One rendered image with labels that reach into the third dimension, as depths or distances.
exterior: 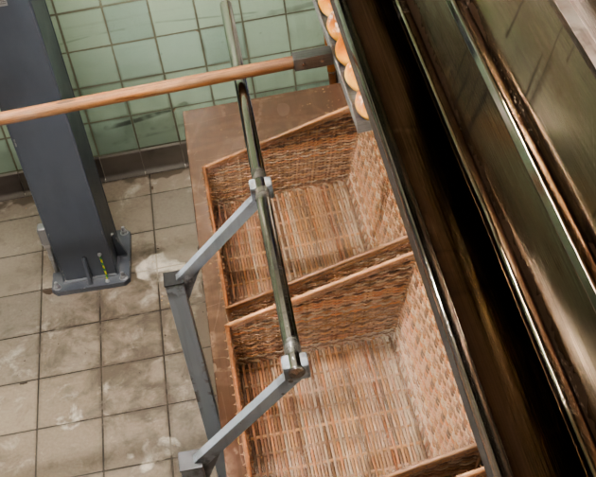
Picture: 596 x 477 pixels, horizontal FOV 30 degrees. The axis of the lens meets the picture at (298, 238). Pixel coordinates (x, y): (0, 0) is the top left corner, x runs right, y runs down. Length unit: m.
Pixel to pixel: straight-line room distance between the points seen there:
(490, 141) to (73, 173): 2.01
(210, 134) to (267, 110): 0.20
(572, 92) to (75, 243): 2.59
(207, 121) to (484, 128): 1.77
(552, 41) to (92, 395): 2.38
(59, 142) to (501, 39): 2.13
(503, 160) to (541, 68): 0.30
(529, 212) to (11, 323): 2.49
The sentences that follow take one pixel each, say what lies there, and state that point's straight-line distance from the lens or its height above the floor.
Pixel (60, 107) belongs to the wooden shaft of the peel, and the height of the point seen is 1.20.
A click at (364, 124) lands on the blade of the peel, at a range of 2.29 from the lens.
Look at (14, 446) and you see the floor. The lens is 3.45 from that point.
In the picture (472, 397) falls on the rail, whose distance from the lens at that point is 1.49.
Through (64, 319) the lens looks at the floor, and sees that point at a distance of 3.74.
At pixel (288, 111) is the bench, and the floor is 0.58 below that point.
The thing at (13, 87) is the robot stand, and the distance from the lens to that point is 3.34.
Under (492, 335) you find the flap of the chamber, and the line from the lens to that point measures 1.59.
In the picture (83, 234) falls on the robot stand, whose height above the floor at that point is 0.22.
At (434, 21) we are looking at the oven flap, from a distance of 2.01.
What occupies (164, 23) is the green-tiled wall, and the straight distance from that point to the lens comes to 3.87.
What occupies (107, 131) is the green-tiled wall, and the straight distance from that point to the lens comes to 4.11.
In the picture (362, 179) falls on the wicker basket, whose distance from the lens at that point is 2.96.
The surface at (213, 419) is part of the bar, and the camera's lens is 2.72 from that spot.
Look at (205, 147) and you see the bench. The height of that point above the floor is 0.58.
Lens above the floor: 2.60
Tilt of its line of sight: 43 degrees down
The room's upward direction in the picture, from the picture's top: 9 degrees counter-clockwise
